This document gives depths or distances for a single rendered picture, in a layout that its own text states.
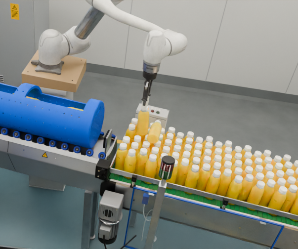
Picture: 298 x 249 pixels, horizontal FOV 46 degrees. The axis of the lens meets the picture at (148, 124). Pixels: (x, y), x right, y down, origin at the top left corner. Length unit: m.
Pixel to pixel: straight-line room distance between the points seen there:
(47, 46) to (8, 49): 1.28
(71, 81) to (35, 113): 0.59
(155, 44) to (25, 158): 1.04
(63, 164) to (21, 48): 1.83
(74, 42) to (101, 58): 2.37
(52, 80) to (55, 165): 0.66
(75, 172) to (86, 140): 0.27
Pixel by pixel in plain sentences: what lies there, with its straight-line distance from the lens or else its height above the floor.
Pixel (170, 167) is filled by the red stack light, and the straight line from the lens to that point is 1.62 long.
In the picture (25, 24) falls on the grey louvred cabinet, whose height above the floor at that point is 1.04.
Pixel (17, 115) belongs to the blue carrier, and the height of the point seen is 1.13.
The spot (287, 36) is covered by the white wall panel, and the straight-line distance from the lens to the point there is 5.01.
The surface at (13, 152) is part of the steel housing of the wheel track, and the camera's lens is 2.27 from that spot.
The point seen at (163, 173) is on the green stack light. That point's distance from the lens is 1.65.
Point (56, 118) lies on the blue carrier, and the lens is 1.99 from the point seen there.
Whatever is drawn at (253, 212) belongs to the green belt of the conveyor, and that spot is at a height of 0.90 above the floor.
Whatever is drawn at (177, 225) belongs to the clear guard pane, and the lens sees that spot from 2.05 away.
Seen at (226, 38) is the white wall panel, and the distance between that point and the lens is 4.84.
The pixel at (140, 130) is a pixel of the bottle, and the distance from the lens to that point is 2.05.
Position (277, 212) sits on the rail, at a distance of 2.02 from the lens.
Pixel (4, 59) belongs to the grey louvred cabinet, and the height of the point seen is 0.65.
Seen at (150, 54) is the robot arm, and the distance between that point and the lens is 1.80.
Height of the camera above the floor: 2.27
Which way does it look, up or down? 34 degrees down
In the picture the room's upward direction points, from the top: 10 degrees clockwise
